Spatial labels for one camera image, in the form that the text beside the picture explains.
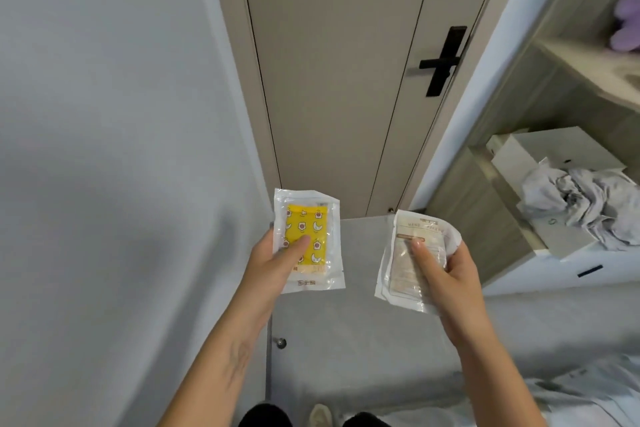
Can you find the person's left hand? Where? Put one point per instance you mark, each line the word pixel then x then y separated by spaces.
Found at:
pixel 267 267

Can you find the person's right hand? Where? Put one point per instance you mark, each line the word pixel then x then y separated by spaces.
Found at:
pixel 457 291

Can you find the person's right thumb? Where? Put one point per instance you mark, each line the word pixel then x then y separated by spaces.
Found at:
pixel 425 261

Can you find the person's left thumb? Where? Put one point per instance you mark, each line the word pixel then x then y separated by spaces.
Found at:
pixel 292 251

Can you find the beige packet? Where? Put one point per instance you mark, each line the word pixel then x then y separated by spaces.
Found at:
pixel 412 261

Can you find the yellow patterned packet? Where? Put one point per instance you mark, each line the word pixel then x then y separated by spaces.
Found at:
pixel 306 240

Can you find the person's left forearm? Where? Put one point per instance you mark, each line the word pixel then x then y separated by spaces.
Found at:
pixel 222 361

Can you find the person's right forearm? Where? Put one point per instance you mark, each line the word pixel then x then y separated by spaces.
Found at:
pixel 492 379

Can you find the metal door stopper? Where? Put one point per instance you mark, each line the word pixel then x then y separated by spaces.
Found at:
pixel 280 342

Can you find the white cardboard box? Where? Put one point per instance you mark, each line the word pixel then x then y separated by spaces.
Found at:
pixel 550 181

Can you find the person's shoe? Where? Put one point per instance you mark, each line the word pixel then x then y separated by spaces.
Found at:
pixel 320 415

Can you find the person's black trousers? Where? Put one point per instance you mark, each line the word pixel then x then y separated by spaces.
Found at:
pixel 270 416

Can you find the crumpled grey cloth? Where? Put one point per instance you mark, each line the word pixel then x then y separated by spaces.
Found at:
pixel 585 201

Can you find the beige door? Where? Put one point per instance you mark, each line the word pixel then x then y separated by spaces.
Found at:
pixel 345 71

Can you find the light printed bedsheet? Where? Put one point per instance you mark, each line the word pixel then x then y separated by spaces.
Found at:
pixel 575 396

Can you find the wooden shelf unit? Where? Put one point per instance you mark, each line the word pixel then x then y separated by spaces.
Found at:
pixel 550 91

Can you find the purple plush toy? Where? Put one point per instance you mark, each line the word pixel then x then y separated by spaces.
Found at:
pixel 627 24

